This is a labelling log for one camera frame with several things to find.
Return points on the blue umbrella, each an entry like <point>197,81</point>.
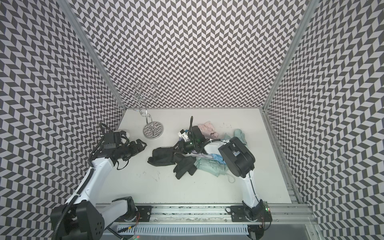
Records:
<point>217,158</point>

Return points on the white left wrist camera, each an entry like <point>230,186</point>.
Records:
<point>124,133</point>

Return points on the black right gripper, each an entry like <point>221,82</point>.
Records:
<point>181,147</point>

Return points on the aluminium corner post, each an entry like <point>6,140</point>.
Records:
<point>69,14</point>
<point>310,10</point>

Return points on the black umbrella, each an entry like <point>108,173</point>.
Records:
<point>186,165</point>

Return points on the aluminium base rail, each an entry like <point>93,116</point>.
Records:
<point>219,221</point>

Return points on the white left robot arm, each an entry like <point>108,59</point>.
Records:
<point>78,218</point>

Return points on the pink umbrella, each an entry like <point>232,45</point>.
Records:
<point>208,130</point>

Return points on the chrome wire stand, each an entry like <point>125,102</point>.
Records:
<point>139,103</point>

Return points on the aluminium corner post right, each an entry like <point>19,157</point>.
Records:
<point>310,10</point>

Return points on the black umbrella sleeve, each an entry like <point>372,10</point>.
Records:
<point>165,157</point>

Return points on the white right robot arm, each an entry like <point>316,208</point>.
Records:
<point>234,155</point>

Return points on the aluminium corner post left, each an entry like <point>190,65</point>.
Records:
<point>69,14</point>

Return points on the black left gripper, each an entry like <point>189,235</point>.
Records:
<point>132,144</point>

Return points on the mint green umbrella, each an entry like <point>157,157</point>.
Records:
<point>213,167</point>

